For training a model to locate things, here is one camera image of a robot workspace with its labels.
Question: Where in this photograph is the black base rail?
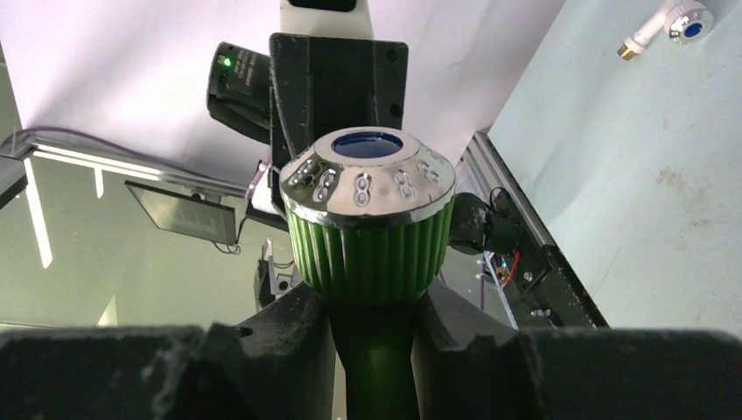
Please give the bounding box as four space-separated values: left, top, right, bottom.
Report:
448 187 608 329

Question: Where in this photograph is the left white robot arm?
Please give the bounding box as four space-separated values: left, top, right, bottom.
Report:
206 32 409 167

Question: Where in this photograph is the white plastic faucet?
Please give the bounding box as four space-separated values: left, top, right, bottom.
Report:
617 0 715 61

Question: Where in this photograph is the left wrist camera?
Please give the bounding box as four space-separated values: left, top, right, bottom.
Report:
279 0 374 40

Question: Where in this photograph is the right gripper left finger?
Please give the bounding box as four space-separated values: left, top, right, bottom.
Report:
202 284 336 419

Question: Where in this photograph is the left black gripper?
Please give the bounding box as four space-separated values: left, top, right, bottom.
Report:
269 31 410 172

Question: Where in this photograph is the green plastic faucet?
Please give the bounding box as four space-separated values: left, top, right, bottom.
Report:
279 127 456 419

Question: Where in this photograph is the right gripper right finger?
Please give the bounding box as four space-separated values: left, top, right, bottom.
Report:
412 283 528 419

